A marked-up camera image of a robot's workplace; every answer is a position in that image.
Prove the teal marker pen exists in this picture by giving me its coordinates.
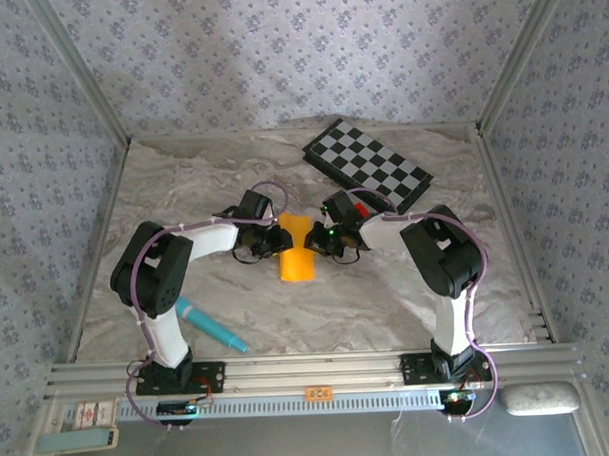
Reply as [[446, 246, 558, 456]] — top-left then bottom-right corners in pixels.
[[174, 294, 251, 357]]

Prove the red and white small box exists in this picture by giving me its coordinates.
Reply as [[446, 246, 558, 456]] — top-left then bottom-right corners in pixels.
[[72, 399, 117, 430]]

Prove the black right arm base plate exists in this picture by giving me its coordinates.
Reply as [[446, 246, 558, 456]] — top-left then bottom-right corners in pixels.
[[399, 350, 493, 386]]

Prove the black left gripper cable loop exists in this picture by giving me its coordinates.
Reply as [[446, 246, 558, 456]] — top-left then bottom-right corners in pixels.
[[233, 246, 280, 265]]

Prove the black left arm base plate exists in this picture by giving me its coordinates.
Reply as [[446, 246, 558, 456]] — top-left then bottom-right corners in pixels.
[[133, 359, 227, 398]]

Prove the grey slotted cable tray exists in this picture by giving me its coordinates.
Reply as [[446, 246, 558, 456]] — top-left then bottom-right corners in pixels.
[[114, 386, 445, 424]]

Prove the orange paper sheet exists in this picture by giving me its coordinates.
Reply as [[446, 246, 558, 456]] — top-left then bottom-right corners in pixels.
[[276, 211, 317, 283]]

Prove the black and grey chessboard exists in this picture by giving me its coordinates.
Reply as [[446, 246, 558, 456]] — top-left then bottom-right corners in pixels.
[[300, 115, 435, 227]]

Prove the grey speckled oval pad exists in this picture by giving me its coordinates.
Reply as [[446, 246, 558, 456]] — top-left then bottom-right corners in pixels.
[[500, 380, 582, 416]]

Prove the black right gripper cable loop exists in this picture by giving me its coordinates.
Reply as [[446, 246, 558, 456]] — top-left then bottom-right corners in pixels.
[[327, 245, 362, 267]]

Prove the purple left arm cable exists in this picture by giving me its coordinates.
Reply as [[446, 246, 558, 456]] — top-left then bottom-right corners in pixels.
[[117, 180, 299, 435]]

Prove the aluminium mounting rail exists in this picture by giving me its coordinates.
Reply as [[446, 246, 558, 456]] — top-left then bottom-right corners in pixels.
[[43, 342, 586, 401]]

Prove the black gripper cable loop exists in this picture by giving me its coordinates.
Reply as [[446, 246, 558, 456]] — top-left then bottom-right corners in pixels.
[[327, 245, 362, 267], [233, 246, 280, 265]]

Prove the aluminium table side rail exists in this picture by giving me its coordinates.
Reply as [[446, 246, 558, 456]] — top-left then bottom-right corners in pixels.
[[58, 138, 140, 362], [473, 121, 560, 346]]

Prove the aluminium frame post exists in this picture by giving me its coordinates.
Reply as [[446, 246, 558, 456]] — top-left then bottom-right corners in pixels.
[[471, 0, 577, 133], [25, 0, 132, 148]]

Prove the pale teal flat case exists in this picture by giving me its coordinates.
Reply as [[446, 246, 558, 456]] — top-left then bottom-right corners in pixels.
[[36, 427, 121, 454]]

